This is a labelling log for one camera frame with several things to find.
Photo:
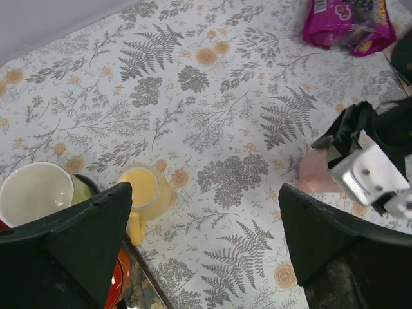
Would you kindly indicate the green floral tray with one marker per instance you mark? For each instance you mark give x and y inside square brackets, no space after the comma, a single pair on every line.
[143,289]

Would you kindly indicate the light green faceted mug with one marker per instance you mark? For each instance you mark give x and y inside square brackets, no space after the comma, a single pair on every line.
[38,190]

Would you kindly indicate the purple candy bag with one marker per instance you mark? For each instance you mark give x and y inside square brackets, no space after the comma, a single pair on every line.
[360,28]

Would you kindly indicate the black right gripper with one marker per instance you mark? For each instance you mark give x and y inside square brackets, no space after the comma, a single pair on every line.
[341,138]

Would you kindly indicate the orange mug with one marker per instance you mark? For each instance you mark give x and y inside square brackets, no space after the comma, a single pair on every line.
[119,282]

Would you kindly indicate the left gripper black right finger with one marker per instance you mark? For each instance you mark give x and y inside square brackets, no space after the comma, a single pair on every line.
[342,261]

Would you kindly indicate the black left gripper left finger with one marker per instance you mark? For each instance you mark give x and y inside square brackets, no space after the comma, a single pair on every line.
[67,259]

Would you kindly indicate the light pink ribbed mug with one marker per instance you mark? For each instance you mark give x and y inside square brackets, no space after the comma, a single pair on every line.
[314,175]

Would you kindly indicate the yellow mug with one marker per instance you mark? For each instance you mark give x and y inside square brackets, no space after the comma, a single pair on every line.
[151,196]

